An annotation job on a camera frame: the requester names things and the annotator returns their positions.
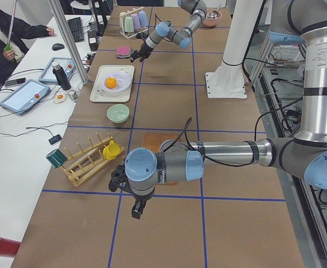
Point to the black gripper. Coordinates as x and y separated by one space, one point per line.
145 48
141 199

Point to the white round plate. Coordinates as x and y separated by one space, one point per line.
123 82

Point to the orange fruit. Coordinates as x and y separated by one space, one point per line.
110 82

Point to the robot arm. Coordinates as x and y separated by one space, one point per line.
164 29
303 156

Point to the cream bear tray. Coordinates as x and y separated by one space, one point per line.
99 96

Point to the pink cloth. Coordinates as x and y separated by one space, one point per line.
123 50

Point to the grey cloth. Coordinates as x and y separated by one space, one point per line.
123 56

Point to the green cup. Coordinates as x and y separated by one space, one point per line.
128 25

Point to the blue cup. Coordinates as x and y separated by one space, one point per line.
143 18

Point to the purple cup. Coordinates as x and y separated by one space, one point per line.
136 21

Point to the black power adapter box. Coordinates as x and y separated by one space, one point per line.
92 40

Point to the green bowl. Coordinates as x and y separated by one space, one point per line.
118 113

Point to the yellow mug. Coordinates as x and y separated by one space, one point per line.
112 150

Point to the black keyboard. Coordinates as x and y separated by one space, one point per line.
76 29

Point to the wooden cutting board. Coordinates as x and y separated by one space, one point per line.
153 141

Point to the blue teach pendant far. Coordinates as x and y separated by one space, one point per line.
65 64

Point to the blue teach pendant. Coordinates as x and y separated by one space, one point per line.
25 97
65 64

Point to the wooden mug rack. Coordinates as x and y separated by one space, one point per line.
87 162

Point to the metal tape roll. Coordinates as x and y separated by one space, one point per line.
73 95

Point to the pink bowl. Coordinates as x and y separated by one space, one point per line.
208 22

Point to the black mouse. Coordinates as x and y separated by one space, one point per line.
57 46

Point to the black bottle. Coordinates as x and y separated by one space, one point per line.
61 76

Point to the metal spoon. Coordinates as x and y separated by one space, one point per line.
214 14

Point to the fried egg toy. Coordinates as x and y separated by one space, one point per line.
59 98

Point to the dark green mug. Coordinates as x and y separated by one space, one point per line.
56 158

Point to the small black device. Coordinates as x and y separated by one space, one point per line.
55 139

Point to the blue teach pendant near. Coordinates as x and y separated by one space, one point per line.
25 97

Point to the black smartphone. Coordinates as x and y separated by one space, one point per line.
14 82

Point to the person in black jacket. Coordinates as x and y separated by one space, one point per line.
12 48

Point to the red cylinder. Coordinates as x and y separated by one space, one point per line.
8 247

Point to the white wire cup rack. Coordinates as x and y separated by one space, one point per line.
128 13

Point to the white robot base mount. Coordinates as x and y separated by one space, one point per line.
227 81

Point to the aluminium frame post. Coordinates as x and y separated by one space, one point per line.
64 29

